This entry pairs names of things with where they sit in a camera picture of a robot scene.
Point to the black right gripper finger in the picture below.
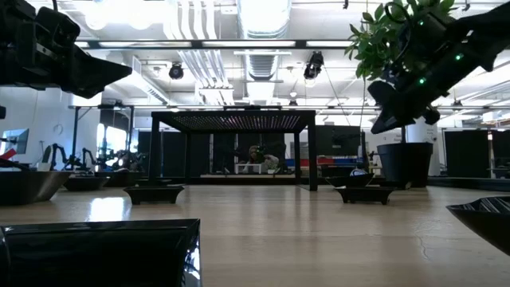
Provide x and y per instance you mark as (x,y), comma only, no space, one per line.
(384,99)

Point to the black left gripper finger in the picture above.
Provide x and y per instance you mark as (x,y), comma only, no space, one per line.
(91,73)

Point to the black leaf-shaped mini plate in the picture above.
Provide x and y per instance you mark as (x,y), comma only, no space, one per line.
(346,181)

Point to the black rounded square mini plate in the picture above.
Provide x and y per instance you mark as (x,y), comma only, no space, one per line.
(121,179)
(28,187)

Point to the black background robot arm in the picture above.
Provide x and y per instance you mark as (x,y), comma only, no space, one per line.
(60,157)
(89,157)

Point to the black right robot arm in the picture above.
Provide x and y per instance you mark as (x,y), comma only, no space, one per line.
(486,36)

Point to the white round column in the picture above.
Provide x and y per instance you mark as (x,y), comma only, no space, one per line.
(422,135)

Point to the green leafy plant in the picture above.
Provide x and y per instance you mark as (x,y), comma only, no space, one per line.
(374,44)

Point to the black background screen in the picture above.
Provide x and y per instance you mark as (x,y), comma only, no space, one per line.
(338,140)

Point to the black plant pot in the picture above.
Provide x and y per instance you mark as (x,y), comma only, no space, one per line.
(404,163)

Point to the white and blue object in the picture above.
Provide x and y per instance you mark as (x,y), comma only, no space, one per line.
(358,172)

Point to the black ceiling spotlight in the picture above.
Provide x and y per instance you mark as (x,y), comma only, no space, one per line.
(314,65)
(176,71)

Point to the black partition panel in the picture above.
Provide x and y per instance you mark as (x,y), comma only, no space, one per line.
(466,153)

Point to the background computer monitor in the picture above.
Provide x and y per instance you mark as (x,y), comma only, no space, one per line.
(16,141)

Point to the seated person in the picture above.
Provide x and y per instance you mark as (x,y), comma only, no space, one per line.
(257,157)

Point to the black perforated metal stand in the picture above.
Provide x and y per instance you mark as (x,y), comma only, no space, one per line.
(239,119)

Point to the black crumpled packet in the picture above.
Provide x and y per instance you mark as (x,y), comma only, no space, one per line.
(486,223)

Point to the white background box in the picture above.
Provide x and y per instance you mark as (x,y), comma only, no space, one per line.
(248,168)

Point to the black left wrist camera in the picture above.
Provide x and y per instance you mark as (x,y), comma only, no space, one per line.
(57,28)

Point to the black aluminium table frame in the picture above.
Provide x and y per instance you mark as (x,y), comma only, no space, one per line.
(470,184)

